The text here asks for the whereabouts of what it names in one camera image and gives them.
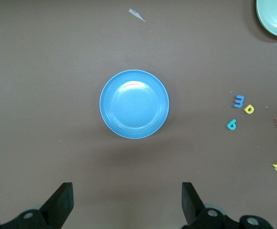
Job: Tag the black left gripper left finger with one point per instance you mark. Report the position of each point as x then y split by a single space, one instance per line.
59 202

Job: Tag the teal foam letter g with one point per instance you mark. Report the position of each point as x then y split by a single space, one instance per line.
234 122

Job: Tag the pale green plate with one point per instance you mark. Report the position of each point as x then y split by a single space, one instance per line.
276 14

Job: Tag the yellow foam letter a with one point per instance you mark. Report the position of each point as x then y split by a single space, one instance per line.
246 109

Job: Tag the small white paper scrap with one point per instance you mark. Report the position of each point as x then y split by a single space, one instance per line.
136 14

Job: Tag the blue plate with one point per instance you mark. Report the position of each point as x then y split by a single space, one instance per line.
134 104

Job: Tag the brown table cover mat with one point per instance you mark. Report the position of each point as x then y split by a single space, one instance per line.
57 71

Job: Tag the blue foam letter m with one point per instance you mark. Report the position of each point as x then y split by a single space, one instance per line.
239 101

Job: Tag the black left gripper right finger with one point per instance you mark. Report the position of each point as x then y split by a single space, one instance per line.
193 205

